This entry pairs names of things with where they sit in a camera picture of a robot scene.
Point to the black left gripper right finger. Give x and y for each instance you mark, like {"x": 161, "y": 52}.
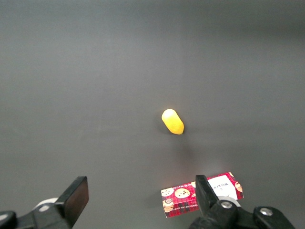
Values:
{"x": 207, "y": 205}

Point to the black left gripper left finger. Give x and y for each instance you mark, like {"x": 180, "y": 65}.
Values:
{"x": 71, "y": 200}

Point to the red cookie box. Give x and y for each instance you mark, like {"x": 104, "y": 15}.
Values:
{"x": 181, "y": 193}

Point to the yellow lemon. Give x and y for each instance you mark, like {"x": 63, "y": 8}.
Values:
{"x": 172, "y": 122}

